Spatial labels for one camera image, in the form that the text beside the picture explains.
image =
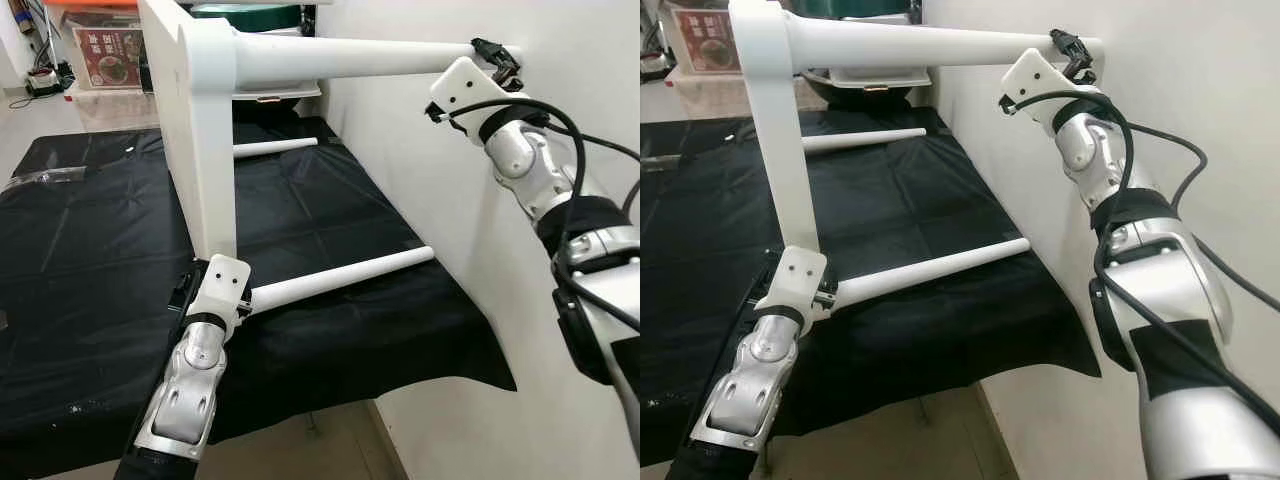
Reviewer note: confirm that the red printed carton box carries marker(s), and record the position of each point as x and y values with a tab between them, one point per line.
105	58
705	40

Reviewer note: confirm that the clear plastic storage box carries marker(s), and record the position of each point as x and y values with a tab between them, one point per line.
880	75
300	90

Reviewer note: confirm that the large black basin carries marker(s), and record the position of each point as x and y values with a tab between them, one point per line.
900	100

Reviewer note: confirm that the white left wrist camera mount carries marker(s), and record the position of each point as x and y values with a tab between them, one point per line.
795	275
220	280

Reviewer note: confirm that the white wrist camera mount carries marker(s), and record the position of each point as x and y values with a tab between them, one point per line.
465	85
220	280
1035	75
795	275

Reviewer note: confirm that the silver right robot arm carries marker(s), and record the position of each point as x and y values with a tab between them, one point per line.
525	160
1160	270

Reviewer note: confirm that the green round pot lid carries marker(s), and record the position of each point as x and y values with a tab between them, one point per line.
850	8
260	15

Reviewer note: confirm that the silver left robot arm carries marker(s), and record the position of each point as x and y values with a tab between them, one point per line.
190	390
750	390

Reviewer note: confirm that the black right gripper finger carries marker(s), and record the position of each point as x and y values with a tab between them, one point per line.
1067	40
488	47

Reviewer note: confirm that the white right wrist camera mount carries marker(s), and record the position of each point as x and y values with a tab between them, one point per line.
1035	75
465	85

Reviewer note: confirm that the clear tape strip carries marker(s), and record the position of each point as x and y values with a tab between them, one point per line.
45	177

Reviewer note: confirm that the black tablecloth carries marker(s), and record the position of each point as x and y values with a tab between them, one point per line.
930	340
330	340

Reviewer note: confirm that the beige cloth covered bench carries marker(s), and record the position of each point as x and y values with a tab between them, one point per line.
700	90
110	108

